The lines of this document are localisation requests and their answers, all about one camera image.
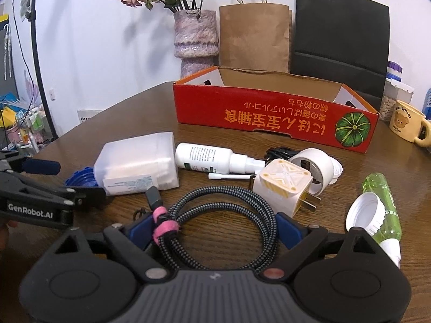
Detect pink textured vase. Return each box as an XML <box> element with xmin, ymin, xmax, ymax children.
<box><xmin>174</xmin><ymin>9</ymin><xmax>219</xmax><ymax>78</ymax></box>

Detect white spray bottle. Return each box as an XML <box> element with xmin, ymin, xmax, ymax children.
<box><xmin>175</xmin><ymin>143</ymin><xmax>265</xmax><ymax>174</ymax></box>

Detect brown paper bag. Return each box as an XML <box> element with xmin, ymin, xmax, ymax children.
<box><xmin>219</xmin><ymin>0</ymin><xmax>292</xmax><ymax>72</ymax></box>

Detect yellow bear mug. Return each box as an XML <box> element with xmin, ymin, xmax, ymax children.
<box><xmin>389</xmin><ymin>100</ymin><xmax>431</xmax><ymax>147</ymax></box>

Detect red cardboard box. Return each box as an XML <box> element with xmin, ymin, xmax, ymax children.
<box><xmin>173</xmin><ymin>66</ymin><xmax>379</xmax><ymax>153</ymax></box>

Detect clear jar with white lid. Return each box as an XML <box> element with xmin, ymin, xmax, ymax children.
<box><xmin>379</xmin><ymin>78</ymin><xmax>414</xmax><ymax>122</ymax></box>

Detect white square plug adapter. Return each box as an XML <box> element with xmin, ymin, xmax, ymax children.
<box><xmin>252</xmin><ymin>159</ymin><xmax>320</xmax><ymax>218</ymax></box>

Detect braided black charging cable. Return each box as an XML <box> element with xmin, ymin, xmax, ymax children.
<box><xmin>134</xmin><ymin>185</ymin><xmax>279</xmax><ymax>275</ymax></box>

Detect blue measuring cups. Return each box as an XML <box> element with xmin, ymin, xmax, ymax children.
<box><xmin>64</xmin><ymin>166</ymin><xmax>98</xmax><ymax>187</ymax></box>

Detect green spray bottle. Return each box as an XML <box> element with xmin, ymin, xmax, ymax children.
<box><xmin>345</xmin><ymin>173</ymin><xmax>402</xmax><ymax>267</ymax></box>

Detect translucent white plastic container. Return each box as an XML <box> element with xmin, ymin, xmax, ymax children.
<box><xmin>93</xmin><ymin>132</ymin><xmax>179</xmax><ymax>196</ymax></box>

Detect black lamp stand pole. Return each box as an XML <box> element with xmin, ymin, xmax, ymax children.
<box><xmin>26</xmin><ymin>0</ymin><xmax>58</xmax><ymax>141</ymax></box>

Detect purple white container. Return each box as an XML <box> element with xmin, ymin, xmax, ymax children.
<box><xmin>386</xmin><ymin>61</ymin><xmax>402</xmax><ymax>82</ymax></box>

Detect black paper bag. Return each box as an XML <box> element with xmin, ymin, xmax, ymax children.
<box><xmin>291</xmin><ymin>0</ymin><xmax>390</xmax><ymax>109</ymax></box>

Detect white round travel adapter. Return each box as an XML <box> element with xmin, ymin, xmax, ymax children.
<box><xmin>289</xmin><ymin>148</ymin><xmax>343</xmax><ymax>196</ymax></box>

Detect black small cable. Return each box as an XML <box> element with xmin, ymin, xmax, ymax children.
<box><xmin>263</xmin><ymin>146</ymin><xmax>299</xmax><ymax>165</ymax></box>

